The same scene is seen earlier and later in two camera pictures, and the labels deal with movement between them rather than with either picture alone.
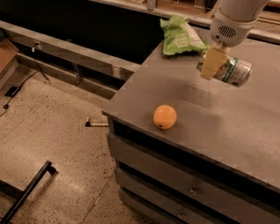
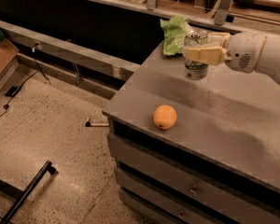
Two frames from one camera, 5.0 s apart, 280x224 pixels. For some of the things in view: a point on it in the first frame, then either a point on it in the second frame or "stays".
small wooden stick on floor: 89,124 stays
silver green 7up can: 235,72 -> 195,70
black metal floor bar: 21,196 stays
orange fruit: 164,117 stays
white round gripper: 230,32 -> 244,52
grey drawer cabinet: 189,149 stays
